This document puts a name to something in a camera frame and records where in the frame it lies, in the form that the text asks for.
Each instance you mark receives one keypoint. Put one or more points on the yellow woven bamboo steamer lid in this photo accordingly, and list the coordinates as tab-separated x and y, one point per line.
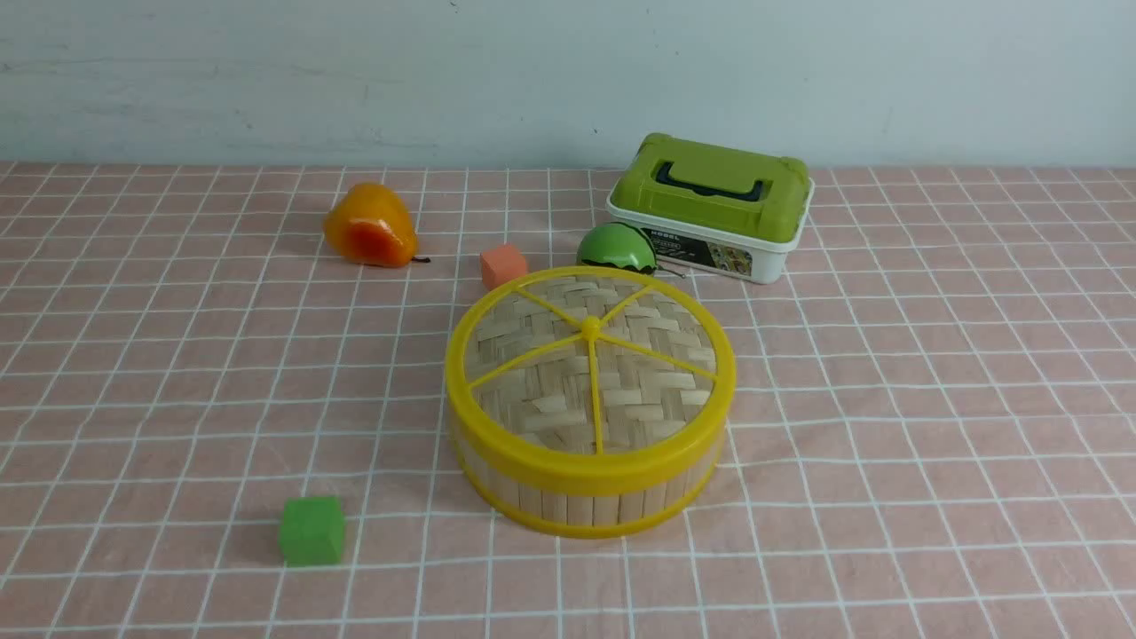
590	380

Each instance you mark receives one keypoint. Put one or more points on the bamboo steamer basket yellow rim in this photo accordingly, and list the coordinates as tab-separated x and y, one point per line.
588	515

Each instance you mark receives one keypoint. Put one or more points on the orange foam cube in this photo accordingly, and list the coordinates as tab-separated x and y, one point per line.
501	265

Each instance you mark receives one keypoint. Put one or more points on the green toy watermelon slice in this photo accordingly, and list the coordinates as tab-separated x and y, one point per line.
618	245

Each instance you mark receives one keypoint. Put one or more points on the green lidded white plastic box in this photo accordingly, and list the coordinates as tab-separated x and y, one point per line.
718	209

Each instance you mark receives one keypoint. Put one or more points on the orange yellow toy pear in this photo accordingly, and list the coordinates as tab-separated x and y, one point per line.
372	226

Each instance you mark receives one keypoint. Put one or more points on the green foam cube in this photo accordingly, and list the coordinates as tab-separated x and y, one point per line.
312	531

